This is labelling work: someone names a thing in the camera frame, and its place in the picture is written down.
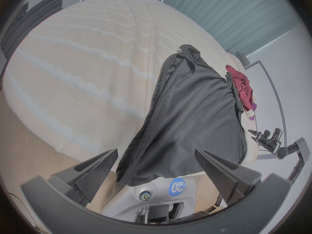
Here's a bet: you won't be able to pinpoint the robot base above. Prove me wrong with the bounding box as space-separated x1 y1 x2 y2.
100 175 228 226

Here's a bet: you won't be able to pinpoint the black chest of drawers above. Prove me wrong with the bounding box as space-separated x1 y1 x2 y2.
0 0 63 58

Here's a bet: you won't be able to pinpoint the grey bedside table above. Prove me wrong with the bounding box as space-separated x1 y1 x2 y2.
238 53 250 67

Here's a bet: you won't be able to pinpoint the dark red garment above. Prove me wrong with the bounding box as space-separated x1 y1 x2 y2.
225 64 254 111

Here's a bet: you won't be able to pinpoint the black T-shirt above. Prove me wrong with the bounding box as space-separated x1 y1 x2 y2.
116 44 248 187

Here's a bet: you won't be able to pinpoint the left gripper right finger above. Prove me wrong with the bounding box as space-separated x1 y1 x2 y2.
195 148 262 207

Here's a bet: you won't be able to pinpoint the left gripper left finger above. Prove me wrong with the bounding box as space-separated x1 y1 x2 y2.
50 148 119 207

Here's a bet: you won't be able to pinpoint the bed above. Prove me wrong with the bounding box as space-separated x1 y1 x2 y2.
2 0 287 175

